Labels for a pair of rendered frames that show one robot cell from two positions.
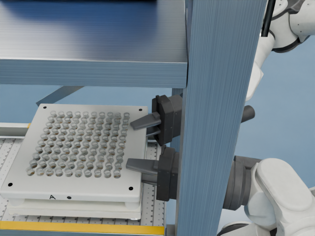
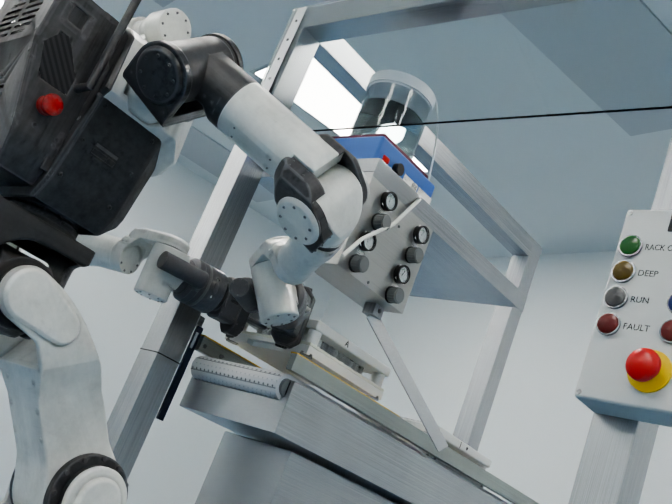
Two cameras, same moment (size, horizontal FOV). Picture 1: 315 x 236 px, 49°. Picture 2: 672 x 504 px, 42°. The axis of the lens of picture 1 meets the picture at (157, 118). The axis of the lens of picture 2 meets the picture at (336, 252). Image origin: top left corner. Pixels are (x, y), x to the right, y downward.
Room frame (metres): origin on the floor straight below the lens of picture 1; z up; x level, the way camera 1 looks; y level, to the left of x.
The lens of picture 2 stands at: (1.72, -1.14, 0.63)
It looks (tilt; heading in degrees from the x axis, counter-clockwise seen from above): 18 degrees up; 135
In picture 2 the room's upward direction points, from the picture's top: 22 degrees clockwise
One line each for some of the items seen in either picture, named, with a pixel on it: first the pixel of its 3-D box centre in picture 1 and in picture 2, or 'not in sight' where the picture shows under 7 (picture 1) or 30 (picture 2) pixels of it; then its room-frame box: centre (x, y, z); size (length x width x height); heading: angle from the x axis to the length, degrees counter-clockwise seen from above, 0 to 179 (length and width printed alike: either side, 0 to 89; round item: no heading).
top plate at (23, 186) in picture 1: (83, 146); (312, 342); (0.48, 0.15, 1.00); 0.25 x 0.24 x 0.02; 178
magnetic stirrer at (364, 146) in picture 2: not in sight; (372, 173); (0.51, 0.09, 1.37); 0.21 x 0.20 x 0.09; 178
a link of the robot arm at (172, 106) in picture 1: (180, 113); (289, 309); (0.59, -0.05, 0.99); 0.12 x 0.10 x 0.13; 120
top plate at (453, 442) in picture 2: not in sight; (424, 437); (0.50, 0.61, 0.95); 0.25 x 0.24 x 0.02; 179
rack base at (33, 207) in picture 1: (86, 162); (304, 364); (0.48, 0.15, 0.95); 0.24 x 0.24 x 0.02; 88
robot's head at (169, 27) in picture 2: not in sight; (155, 37); (0.46, -0.47, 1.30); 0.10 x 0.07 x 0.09; 178
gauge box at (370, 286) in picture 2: not in sight; (369, 243); (0.60, 0.07, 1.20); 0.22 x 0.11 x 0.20; 88
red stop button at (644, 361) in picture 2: not in sight; (647, 369); (1.32, -0.20, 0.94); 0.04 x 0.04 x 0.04; 88
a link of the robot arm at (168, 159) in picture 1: (191, 179); (220, 296); (0.40, -0.06, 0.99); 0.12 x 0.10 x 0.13; 80
